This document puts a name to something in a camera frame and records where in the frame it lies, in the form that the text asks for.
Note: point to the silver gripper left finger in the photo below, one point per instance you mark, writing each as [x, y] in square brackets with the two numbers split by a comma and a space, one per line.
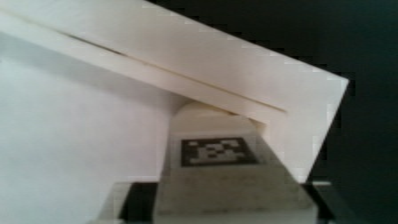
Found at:
[129, 204]

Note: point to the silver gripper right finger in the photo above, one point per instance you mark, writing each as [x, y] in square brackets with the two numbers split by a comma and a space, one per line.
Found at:
[335, 212]

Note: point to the white leg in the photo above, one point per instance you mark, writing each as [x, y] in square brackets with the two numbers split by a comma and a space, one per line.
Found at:
[227, 185]

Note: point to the white square tabletop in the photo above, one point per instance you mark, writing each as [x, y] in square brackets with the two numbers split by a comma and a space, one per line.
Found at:
[85, 122]

